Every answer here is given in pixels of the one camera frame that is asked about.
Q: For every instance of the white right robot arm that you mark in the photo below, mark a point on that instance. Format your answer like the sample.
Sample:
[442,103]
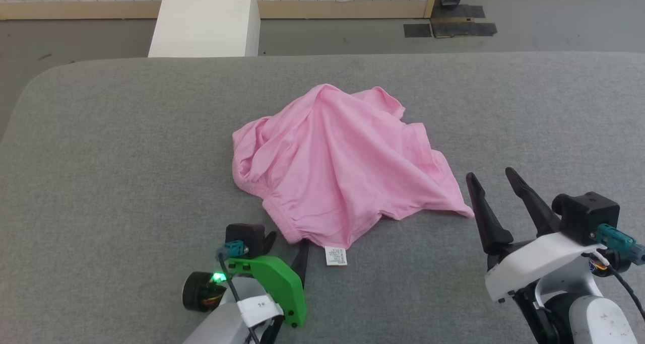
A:
[589,314]

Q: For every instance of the pink garment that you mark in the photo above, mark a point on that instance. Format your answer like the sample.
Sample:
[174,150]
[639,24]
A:
[337,167]

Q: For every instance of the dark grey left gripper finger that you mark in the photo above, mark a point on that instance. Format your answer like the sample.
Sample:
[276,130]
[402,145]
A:
[269,240]
[302,261]

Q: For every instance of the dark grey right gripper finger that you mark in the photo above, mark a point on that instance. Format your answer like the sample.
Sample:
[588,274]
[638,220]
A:
[531,203]
[486,218]

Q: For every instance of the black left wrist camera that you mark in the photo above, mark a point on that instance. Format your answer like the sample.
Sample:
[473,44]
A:
[244,237]

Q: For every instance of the white pillar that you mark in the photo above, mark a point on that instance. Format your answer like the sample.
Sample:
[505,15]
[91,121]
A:
[206,21]

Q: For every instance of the large black floor mat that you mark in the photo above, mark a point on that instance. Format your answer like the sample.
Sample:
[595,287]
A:
[463,26]

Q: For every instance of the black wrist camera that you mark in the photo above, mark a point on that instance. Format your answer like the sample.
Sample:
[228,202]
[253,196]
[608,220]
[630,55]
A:
[587,215]
[244,237]

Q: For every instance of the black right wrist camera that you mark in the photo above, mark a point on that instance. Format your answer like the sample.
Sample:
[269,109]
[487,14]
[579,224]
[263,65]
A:
[587,215]

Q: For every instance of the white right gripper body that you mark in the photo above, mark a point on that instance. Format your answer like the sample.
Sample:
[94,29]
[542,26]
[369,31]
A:
[534,263]

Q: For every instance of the small black floor mat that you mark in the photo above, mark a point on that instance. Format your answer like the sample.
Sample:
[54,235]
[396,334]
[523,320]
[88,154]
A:
[417,30]

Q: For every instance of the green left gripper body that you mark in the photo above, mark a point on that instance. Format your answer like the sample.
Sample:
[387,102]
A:
[277,286]

